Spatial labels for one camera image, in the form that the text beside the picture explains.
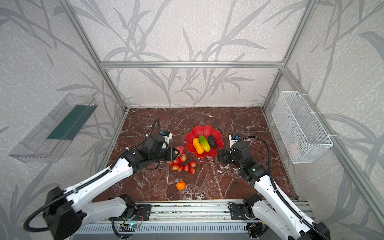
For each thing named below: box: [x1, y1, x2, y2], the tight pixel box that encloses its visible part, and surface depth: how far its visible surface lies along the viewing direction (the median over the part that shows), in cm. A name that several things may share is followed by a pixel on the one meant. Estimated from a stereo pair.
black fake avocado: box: [208, 135, 217, 148], surface depth 100 cm
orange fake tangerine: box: [176, 181, 186, 190], surface depth 82 cm
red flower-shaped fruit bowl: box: [185, 125, 224, 158], surface depth 98 cm
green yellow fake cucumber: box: [198, 134, 211, 152], surface depth 98 cm
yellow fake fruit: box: [192, 137, 204, 155], surface depth 96 cm
